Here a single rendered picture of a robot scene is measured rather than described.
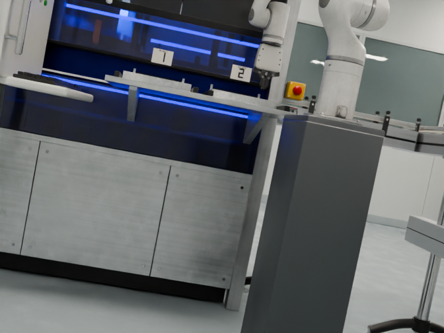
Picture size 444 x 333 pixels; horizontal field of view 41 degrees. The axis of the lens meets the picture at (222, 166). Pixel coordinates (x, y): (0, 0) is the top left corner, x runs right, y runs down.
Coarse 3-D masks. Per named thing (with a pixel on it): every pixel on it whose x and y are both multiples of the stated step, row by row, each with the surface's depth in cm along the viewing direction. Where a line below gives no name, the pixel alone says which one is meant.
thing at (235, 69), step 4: (232, 68) 256; (236, 68) 256; (240, 68) 256; (244, 68) 256; (248, 68) 256; (232, 72) 256; (236, 72) 256; (240, 72) 256; (244, 72) 256; (248, 72) 257; (232, 76) 256; (236, 76) 256; (240, 76) 256; (244, 76) 257; (248, 76) 257; (240, 80) 256; (244, 80) 257; (248, 80) 257
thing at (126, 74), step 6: (126, 72) 226; (126, 78) 226; (132, 78) 226; (138, 78) 226; (144, 78) 227; (150, 78) 227; (156, 78) 227; (156, 84) 227; (162, 84) 228; (168, 84) 228; (174, 84) 228; (180, 84) 228; (186, 84) 228; (186, 90) 229
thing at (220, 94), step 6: (216, 90) 230; (216, 96) 230; (222, 96) 230; (228, 96) 231; (234, 96) 231; (240, 96) 231; (246, 96) 231; (246, 102) 232; (252, 102) 232; (258, 102) 232; (264, 102) 232; (270, 102) 233; (276, 102) 233
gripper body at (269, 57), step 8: (264, 48) 231; (272, 48) 231; (280, 48) 232; (256, 56) 233; (264, 56) 231; (272, 56) 232; (280, 56) 232; (256, 64) 232; (264, 64) 232; (272, 64) 232; (280, 64) 233; (272, 72) 237
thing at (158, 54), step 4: (156, 48) 252; (156, 52) 252; (160, 52) 252; (164, 52) 252; (168, 52) 252; (172, 52) 252; (152, 56) 252; (156, 56) 252; (160, 56) 252; (168, 56) 252; (172, 56) 253; (152, 60) 252; (156, 60) 252; (160, 60) 252; (168, 60) 253; (164, 64) 252; (168, 64) 253
